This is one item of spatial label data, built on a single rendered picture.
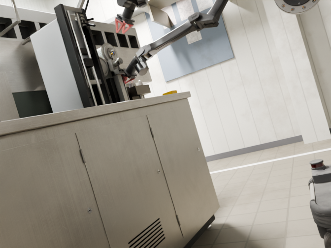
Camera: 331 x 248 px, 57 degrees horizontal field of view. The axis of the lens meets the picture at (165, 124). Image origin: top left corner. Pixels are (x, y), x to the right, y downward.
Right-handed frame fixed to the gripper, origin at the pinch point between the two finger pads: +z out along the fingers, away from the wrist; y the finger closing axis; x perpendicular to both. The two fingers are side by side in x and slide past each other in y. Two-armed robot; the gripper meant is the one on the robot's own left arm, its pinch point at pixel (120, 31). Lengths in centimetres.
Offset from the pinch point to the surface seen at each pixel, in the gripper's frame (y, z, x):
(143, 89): 18.9, 29.5, -20.7
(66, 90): -34.1, 33.7, -6.4
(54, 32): -33.3, 10.6, 14.2
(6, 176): -99, 27, -53
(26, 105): -42, 53, 9
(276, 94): 266, 31, -70
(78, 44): -36.7, 6.5, -6.1
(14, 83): -45, 44, 19
